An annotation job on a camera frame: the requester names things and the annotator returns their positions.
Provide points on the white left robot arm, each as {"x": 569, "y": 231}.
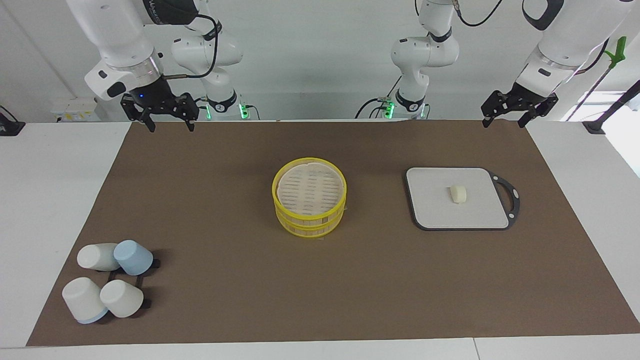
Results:
{"x": 570, "y": 45}

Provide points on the yellow bamboo steamer tier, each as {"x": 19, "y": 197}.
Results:
{"x": 300, "y": 212}

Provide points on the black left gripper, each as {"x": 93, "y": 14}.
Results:
{"x": 517, "y": 100}

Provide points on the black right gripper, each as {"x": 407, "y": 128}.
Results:
{"x": 155, "y": 100}

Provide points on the white wall socket box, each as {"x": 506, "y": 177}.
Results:
{"x": 75, "y": 109}

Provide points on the black table clamp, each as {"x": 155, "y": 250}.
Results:
{"x": 10, "y": 127}

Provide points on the white steamer liner cloth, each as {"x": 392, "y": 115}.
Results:
{"x": 310, "y": 187}

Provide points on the white cup with blue rim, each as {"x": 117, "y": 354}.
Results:
{"x": 82, "y": 299}

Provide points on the white cutting board grey rim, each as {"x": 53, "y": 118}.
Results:
{"x": 435, "y": 200}

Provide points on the white steamed bun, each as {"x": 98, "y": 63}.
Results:
{"x": 458, "y": 194}

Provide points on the green tipped pole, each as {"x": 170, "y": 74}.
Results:
{"x": 616, "y": 52}

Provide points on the brown table mat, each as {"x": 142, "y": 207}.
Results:
{"x": 225, "y": 290}

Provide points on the black cup rack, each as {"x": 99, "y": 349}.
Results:
{"x": 131, "y": 279}

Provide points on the white plastic cup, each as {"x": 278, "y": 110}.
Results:
{"x": 95, "y": 256}
{"x": 121, "y": 298}

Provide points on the yellow bamboo steamer base basket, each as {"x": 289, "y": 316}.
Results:
{"x": 307, "y": 230}

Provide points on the light blue plastic cup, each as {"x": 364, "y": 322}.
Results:
{"x": 134, "y": 257}

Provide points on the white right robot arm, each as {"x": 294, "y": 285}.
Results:
{"x": 120, "y": 35}

